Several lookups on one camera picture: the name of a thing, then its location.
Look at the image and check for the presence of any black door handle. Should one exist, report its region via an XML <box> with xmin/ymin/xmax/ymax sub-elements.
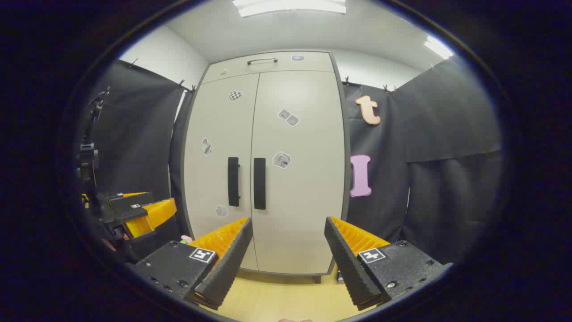
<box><xmin>227</xmin><ymin>157</ymin><xmax>240</xmax><ymax>207</ymax></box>
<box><xmin>253</xmin><ymin>157</ymin><xmax>267</xmax><ymax>210</ymax></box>

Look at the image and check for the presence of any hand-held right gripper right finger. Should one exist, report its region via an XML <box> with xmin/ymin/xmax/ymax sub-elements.
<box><xmin>324</xmin><ymin>216</ymin><xmax>452</xmax><ymax>311</ymax></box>

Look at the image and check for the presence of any black backdrop cloth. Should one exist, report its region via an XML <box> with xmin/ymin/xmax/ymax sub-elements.
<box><xmin>343</xmin><ymin>56</ymin><xmax>503</xmax><ymax>264</ymax></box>
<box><xmin>87</xmin><ymin>59</ymin><xmax>195</xmax><ymax>264</ymax></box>

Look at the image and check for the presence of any grey double-door shoe cabinet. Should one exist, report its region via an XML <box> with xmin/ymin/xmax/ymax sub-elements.
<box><xmin>180</xmin><ymin>51</ymin><xmax>352</xmax><ymax>284</ymax></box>

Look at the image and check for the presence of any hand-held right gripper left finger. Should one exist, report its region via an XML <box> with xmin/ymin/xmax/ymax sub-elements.
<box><xmin>126</xmin><ymin>217</ymin><xmax>254</xmax><ymax>310</ymax></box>

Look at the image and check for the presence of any grey cabinet drawer front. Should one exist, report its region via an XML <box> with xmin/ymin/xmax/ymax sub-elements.
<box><xmin>202</xmin><ymin>51</ymin><xmax>335</xmax><ymax>84</ymax></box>

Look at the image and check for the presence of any small ceiling light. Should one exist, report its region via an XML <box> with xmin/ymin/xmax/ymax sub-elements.
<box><xmin>425</xmin><ymin>36</ymin><xmax>454</xmax><ymax>59</ymax></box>

